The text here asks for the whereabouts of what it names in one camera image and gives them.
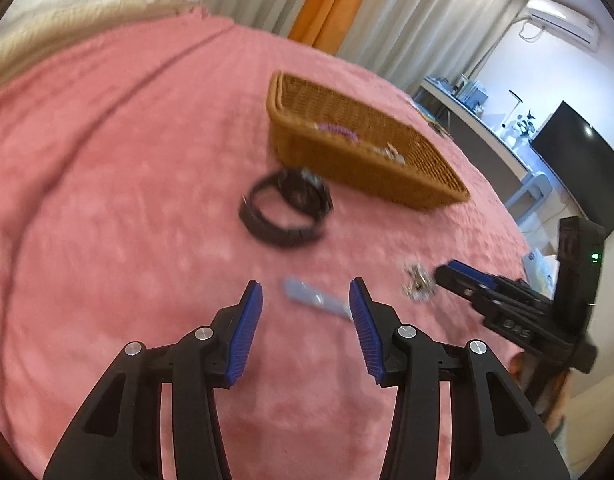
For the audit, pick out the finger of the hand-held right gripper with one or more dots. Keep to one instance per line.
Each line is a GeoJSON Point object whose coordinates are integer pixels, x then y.
{"type": "Point", "coordinates": [454, 280]}
{"type": "Point", "coordinates": [472, 272]}

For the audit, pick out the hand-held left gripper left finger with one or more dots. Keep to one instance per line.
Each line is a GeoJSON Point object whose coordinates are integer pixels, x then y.
{"type": "Point", "coordinates": [244, 335]}

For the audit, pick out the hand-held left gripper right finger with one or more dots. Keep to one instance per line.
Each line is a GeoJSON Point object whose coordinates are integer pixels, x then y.
{"type": "Point", "coordinates": [367, 330]}

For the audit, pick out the rhinestone butterfly jewelry cluster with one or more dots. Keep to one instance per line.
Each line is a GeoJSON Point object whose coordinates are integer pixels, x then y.
{"type": "Point", "coordinates": [417, 282]}

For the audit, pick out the silver metal hair clip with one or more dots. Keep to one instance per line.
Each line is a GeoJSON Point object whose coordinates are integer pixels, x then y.
{"type": "Point", "coordinates": [307, 294]}

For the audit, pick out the brown wicker basket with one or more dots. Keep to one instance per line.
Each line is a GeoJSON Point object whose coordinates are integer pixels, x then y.
{"type": "Point", "coordinates": [367, 175]}

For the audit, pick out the pale blue chair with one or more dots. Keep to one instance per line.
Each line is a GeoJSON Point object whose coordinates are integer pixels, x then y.
{"type": "Point", "coordinates": [529, 195]}

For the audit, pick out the black television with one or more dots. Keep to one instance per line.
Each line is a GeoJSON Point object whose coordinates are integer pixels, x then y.
{"type": "Point", "coordinates": [582, 160]}

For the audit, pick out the white desk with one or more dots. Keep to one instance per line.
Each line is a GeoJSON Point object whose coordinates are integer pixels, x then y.
{"type": "Point", "coordinates": [482, 135]}

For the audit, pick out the black wristwatch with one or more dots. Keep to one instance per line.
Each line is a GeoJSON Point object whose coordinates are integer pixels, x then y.
{"type": "Point", "coordinates": [307, 192]}

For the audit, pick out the white vase with plant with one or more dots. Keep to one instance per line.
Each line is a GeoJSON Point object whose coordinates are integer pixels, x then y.
{"type": "Point", "coordinates": [526, 127]}

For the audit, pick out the white desk lamp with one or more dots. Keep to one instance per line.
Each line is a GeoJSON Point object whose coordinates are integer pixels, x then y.
{"type": "Point", "coordinates": [517, 105]}

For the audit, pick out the blue desk box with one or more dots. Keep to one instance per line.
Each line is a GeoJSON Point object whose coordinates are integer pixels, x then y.
{"type": "Point", "coordinates": [474, 94]}

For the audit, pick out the pink plush blanket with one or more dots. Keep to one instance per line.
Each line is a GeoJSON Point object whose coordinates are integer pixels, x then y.
{"type": "Point", "coordinates": [137, 185]}

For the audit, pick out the white air conditioner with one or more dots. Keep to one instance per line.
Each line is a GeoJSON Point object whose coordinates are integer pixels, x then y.
{"type": "Point", "coordinates": [562, 22]}

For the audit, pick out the orange curtain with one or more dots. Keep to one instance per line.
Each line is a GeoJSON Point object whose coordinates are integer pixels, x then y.
{"type": "Point", "coordinates": [332, 0]}

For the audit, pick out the beige quilt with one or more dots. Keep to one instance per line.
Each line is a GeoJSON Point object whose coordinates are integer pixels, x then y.
{"type": "Point", "coordinates": [87, 30]}

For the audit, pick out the white floral pillow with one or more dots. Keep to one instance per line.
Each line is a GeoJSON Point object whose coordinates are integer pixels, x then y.
{"type": "Point", "coordinates": [42, 2]}

